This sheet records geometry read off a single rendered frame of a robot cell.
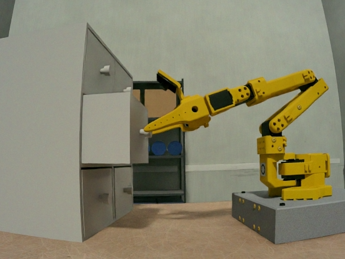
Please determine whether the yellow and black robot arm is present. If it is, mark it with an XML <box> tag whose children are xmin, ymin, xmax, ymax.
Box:
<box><xmin>203</xmin><ymin>69</ymin><xmax>332</xmax><ymax>201</ymax></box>

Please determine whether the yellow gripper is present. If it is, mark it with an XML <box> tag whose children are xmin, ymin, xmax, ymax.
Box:
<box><xmin>144</xmin><ymin>70</ymin><xmax>211</xmax><ymax>135</ymax></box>

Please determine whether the grey chest of drawers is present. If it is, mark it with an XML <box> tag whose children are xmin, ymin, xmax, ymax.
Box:
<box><xmin>0</xmin><ymin>22</ymin><xmax>133</xmax><ymax>243</ymax></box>

